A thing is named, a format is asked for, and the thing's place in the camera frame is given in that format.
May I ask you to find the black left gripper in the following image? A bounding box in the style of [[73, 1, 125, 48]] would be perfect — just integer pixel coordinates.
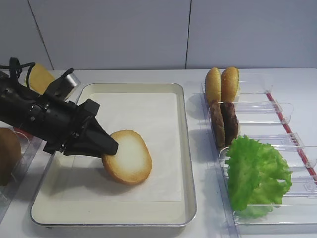
[[44, 99, 118, 158]]

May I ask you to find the bun slice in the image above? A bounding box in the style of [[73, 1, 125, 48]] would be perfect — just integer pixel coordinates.
[[0, 127, 22, 186], [102, 130, 152, 185]]

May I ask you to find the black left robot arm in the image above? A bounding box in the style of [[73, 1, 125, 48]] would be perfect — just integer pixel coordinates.
[[0, 68, 118, 158]]

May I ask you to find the brown meat patty left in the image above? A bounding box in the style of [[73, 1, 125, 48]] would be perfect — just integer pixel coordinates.
[[210, 100, 225, 149]]

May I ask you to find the brown meat patty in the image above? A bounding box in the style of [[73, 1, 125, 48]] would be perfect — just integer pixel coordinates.
[[210, 100, 225, 149], [220, 102, 238, 146]]

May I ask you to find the brown meat patty right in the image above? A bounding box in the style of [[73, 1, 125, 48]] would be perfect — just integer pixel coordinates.
[[220, 102, 238, 146]]

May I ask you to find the green lettuce leaf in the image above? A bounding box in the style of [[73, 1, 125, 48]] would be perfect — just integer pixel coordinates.
[[225, 135, 292, 219]]

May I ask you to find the clear acrylic left rack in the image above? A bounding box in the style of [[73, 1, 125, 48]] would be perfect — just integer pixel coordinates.
[[0, 132, 51, 238]]

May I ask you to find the clear acrylic rack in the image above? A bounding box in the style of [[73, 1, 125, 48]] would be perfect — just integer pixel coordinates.
[[201, 73, 317, 238], [0, 132, 51, 238]]

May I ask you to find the white paper tray liner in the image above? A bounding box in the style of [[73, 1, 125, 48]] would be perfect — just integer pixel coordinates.
[[43, 93, 182, 201]]

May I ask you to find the cream metal tray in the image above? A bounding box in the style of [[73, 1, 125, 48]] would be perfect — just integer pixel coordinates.
[[30, 83, 197, 227]]

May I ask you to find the bun top left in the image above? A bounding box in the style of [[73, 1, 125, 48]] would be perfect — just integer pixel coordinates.
[[205, 67, 221, 106]]

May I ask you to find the bun top right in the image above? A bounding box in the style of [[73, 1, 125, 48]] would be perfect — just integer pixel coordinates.
[[221, 66, 239, 102]]

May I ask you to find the clear acrylic right rack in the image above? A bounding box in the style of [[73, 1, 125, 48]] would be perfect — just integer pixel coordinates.
[[201, 73, 317, 238]]

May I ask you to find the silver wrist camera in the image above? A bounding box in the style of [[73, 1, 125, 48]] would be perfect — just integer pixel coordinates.
[[41, 67, 81, 102]]

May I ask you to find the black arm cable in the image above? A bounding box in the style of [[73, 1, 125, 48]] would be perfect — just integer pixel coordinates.
[[0, 57, 36, 86]]

